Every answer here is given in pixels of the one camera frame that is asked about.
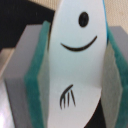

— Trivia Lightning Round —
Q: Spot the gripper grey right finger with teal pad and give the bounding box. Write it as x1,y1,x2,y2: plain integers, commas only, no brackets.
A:
101,26,128,128

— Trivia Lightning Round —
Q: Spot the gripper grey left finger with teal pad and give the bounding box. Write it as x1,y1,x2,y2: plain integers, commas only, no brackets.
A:
3,21,50,128

